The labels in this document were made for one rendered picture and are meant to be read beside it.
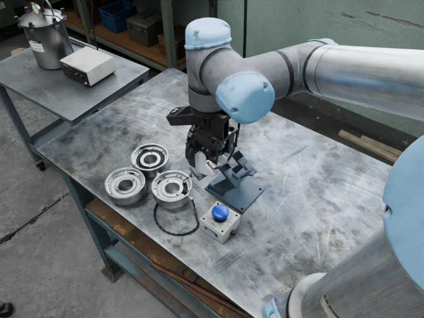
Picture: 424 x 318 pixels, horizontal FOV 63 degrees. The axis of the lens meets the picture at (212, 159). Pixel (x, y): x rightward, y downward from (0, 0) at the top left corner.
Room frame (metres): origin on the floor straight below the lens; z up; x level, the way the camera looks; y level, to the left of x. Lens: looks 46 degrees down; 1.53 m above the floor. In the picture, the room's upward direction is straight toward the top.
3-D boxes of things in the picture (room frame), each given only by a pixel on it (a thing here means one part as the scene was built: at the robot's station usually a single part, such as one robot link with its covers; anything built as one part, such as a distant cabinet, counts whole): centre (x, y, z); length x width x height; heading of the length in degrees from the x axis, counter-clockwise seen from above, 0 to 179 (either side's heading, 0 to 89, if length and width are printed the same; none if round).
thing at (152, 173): (0.67, 0.17, 0.82); 0.10 x 0.10 x 0.04
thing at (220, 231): (0.46, -0.02, 0.82); 0.08 x 0.07 x 0.05; 52
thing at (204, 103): (0.54, 0.01, 1.15); 0.08 x 0.08 x 0.05
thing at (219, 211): (0.47, -0.02, 0.85); 0.04 x 0.04 x 0.05
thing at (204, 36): (0.53, 0.01, 1.23); 0.09 x 0.08 x 0.11; 26
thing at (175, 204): (0.57, 0.10, 0.82); 0.10 x 0.10 x 0.04
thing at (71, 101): (1.39, 0.68, 0.34); 0.67 x 0.46 x 0.68; 56
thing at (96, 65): (1.41, 0.65, 0.83); 0.41 x 0.19 x 0.30; 56
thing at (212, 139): (0.53, 0.00, 1.07); 0.09 x 0.08 x 0.12; 51
